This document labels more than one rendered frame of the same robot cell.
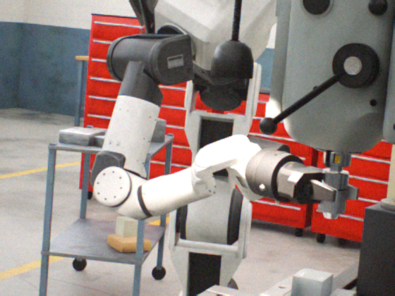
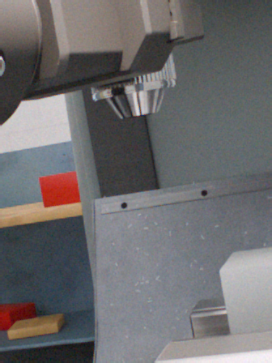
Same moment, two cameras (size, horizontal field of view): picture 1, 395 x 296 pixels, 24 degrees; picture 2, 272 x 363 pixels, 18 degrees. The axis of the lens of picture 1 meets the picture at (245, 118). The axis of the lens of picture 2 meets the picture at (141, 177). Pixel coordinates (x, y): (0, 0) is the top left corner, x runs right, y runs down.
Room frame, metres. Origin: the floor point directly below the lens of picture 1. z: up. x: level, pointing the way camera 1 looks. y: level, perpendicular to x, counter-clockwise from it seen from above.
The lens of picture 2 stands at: (1.61, 0.30, 1.18)
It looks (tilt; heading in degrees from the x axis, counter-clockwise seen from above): 3 degrees down; 262
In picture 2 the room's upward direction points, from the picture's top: 10 degrees counter-clockwise
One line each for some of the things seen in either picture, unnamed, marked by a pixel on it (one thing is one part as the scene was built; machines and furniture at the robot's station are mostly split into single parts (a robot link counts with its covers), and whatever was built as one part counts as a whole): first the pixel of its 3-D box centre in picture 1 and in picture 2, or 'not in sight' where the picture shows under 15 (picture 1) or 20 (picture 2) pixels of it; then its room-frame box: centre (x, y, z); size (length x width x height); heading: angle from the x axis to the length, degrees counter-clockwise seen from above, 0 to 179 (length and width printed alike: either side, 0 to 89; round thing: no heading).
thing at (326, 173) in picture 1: (335, 173); not in sight; (1.54, -0.16, 1.26); 0.05 x 0.05 x 0.01
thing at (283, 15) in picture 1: (286, 60); not in sight; (1.59, -0.06, 1.44); 0.04 x 0.04 x 0.21; 67
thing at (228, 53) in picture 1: (233, 58); not in sight; (1.55, 0.03, 1.44); 0.07 x 0.07 x 0.06
